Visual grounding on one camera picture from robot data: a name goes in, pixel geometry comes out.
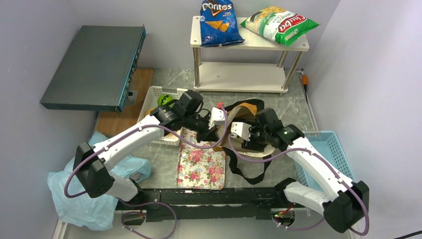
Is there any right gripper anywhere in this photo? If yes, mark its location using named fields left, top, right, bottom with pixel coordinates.
left=241, top=120, right=271, bottom=151

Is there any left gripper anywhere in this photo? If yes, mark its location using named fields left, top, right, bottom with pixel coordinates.
left=183, top=112, right=220, bottom=143

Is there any green round fruit toy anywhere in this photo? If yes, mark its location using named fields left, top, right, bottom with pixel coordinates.
left=157, top=94, right=175, bottom=107

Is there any green Chuba cassava chip bag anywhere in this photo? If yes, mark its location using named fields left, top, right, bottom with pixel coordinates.
left=240, top=5, right=319, bottom=46

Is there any light blue cartoon plastic bag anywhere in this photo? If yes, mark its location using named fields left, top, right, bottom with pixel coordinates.
left=46, top=131, right=152, bottom=232

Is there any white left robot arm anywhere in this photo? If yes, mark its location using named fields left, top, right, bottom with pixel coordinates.
left=64, top=90, right=227, bottom=209

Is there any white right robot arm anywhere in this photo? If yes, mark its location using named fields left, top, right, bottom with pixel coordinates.
left=229, top=108, right=370, bottom=236

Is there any floral pattern tray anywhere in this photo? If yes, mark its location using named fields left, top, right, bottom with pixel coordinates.
left=176, top=141, right=226, bottom=190

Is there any white two-tier shelf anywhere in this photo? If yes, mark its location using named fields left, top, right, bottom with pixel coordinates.
left=190, top=16, right=310, bottom=94

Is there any white plastic basket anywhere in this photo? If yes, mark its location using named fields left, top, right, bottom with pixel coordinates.
left=137, top=86, right=187, bottom=146

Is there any light blue plastic basket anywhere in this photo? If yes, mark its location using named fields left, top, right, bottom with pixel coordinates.
left=295, top=130, right=356, bottom=191

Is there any wooden board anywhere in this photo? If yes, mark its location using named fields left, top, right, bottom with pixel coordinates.
left=94, top=69, right=154, bottom=137

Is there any blue Doritos chip bag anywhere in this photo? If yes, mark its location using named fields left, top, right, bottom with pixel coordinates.
left=200, top=0, right=245, bottom=47

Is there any dark grey flat box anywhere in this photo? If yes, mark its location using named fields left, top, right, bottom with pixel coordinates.
left=40, top=25, right=146, bottom=112

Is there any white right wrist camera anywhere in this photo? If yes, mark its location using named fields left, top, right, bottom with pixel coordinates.
left=230, top=122, right=251, bottom=141

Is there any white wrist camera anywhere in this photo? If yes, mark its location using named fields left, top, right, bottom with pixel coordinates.
left=209, top=107, right=226, bottom=129
left=230, top=122, right=251, bottom=141

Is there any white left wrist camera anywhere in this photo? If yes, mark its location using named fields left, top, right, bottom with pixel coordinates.
left=209, top=107, right=226, bottom=129

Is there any orange handled tool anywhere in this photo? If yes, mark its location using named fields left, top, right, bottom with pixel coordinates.
left=301, top=70, right=308, bottom=102

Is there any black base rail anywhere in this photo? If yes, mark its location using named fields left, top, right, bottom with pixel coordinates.
left=116, top=187, right=291, bottom=222

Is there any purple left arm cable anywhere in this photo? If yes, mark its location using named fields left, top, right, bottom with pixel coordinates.
left=63, top=104, right=229, bottom=239

